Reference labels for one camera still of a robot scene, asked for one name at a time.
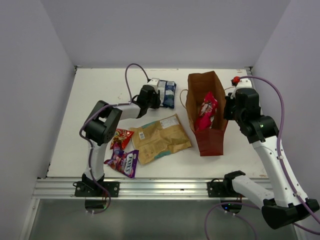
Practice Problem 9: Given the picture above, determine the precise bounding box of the blue snack bag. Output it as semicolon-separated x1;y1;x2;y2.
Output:
158;80;177;109

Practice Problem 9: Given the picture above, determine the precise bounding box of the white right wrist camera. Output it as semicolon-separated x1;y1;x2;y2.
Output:
231;76;253;88

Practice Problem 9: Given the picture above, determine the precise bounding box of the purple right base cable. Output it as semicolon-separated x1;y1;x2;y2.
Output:
204;198;261;240

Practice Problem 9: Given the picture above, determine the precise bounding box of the red rice cracker bag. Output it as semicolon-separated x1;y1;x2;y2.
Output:
110;128;135;150

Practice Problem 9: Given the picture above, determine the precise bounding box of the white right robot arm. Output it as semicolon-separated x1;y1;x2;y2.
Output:
222;87;320;229

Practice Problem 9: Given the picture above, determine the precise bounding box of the metal table corner bracket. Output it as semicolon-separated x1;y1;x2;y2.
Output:
74;65;80;75

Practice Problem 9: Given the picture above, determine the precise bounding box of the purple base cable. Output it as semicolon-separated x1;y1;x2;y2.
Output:
204;198;261;240
84;188;116;215

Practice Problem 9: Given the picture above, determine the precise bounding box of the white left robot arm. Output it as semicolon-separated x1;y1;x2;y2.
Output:
79;84;161;197

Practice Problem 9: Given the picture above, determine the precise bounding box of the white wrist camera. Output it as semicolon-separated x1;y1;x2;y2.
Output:
231;76;253;88
147;78;160;93

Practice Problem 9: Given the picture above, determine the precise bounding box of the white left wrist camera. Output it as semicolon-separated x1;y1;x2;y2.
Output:
147;78;160;93

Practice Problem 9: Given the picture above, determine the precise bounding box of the pink chips bag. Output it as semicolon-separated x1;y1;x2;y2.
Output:
194;91;219;131

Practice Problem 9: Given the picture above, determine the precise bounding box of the red brown paper bag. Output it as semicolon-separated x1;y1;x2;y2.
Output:
185;71;228;157

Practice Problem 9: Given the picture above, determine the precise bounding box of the purple candy bag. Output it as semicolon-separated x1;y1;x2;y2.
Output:
104;143;139;179

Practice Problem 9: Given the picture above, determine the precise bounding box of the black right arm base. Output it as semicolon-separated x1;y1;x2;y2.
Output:
206;178;237;198

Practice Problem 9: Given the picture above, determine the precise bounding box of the aluminium mounting rail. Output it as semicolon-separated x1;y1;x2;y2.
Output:
32;177;275;201

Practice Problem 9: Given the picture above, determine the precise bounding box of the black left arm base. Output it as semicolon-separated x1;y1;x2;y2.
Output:
72;181;120;198

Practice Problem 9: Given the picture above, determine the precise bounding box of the tan kraft snack bag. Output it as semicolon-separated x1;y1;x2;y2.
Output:
129;114;192;165

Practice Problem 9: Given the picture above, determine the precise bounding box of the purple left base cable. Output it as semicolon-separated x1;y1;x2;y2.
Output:
84;188;116;215

